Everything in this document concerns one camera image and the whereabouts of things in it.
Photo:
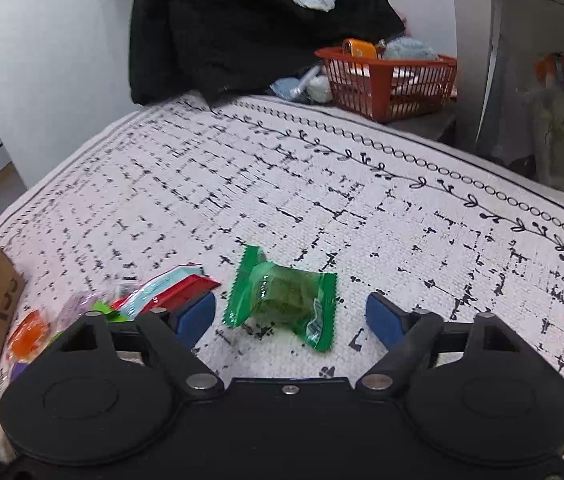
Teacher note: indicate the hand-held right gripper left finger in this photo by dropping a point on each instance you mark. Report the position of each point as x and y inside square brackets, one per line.
[197, 317]

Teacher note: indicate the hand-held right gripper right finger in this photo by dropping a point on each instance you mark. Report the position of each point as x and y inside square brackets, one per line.
[381, 320]

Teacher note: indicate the green snack packet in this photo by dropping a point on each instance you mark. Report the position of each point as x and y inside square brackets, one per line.
[277, 295]

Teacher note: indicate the pale purple mochi packet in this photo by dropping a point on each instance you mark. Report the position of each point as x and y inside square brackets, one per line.
[74, 307]

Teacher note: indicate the red and teal snack packet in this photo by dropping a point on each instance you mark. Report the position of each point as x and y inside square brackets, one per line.
[162, 290]

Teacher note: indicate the white printed tablecloth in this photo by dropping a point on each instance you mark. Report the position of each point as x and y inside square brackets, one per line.
[312, 185]

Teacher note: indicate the orange snack packet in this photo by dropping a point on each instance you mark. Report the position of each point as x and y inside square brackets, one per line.
[27, 337]

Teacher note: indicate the grey side table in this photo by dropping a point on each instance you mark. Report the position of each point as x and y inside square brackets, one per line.
[426, 122]

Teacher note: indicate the red plastic basket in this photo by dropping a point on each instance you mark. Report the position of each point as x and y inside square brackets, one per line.
[361, 85]

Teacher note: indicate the light blue packet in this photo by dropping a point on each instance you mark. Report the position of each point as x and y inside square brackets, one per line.
[284, 87]

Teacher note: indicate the orange bottle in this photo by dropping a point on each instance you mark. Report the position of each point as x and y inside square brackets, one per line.
[359, 49]

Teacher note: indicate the blue fluffy item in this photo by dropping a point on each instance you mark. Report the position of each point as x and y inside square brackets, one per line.
[409, 49]

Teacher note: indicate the black coat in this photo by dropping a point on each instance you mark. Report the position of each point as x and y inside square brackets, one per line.
[222, 25]

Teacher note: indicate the grey cabinet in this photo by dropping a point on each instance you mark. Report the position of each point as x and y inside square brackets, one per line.
[521, 35]

